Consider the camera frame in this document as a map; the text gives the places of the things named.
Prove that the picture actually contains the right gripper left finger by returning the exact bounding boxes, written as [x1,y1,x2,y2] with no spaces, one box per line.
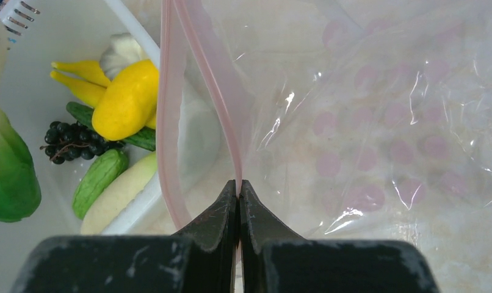
[11,180,237,292]

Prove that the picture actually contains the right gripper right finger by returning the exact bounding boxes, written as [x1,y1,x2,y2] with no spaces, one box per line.
[239,181,439,292]

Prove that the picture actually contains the clear zip top bag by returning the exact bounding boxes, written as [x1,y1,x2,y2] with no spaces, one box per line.
[157,1,492,237]

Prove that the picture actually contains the yellow bell pepper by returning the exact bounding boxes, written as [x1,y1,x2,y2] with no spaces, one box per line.
[97,59,160,129]

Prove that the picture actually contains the green bok choy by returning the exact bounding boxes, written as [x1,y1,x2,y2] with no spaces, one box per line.
[0,22,42,223]

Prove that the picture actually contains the white radish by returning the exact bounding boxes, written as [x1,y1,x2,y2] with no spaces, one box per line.
[80,152,157,234]

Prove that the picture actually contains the long dark green cucumber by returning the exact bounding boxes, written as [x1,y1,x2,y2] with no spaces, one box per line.
[66,102,156,151]

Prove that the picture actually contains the light green small cucumber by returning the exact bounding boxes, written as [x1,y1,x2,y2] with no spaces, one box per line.
[72,150,129,220]

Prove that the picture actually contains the black grape bunch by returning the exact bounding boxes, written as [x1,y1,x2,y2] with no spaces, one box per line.
[40,121,125,165]

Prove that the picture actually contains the white plastic basket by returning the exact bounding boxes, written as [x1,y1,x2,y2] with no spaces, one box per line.
[0,0,231,293]

